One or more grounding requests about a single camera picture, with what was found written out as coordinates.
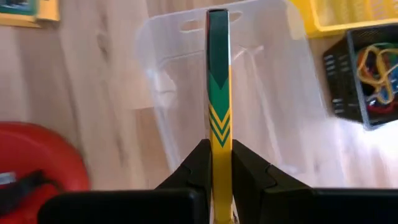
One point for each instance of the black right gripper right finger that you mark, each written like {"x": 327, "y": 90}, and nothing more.
{"x": 252, "y": 177}

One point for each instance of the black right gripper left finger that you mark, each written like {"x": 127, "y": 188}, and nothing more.
{"x": 192, "y": 177}

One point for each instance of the red rubber band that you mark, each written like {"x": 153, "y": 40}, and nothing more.
{"x": 382, "y": 107}

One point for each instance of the yellow rubber band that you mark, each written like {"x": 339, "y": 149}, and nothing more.
{"x": 381, "y": 67}

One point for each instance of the blue rubber band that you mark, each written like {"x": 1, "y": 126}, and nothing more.
{"x": 392, "y": 81}

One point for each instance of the pink desk lamp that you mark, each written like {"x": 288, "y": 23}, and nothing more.
{"x": 37, "y": 149}

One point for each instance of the clear plastic container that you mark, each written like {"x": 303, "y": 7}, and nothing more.
{"x": 280, "y": 109}

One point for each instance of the black mesh basket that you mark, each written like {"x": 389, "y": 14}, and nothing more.
{"x": 342, "y": 77}

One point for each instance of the yellow plastic basket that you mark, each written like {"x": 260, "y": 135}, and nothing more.
{"x": 351, "y": 21}

